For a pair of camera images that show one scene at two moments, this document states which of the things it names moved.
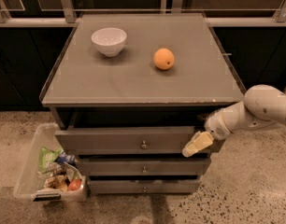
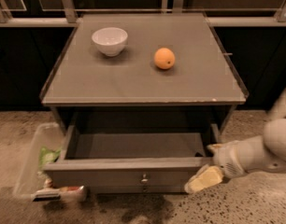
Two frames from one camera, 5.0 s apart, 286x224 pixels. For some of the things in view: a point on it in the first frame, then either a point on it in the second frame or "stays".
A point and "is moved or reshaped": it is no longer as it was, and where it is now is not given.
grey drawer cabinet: (131, 90) stays
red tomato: (75, 185) -> (69, 189)
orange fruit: (164, 59) stays
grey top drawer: (126, 141) is moved or reshaped
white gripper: (216, 125) -> (229, 160)
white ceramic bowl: (109, 41) stays
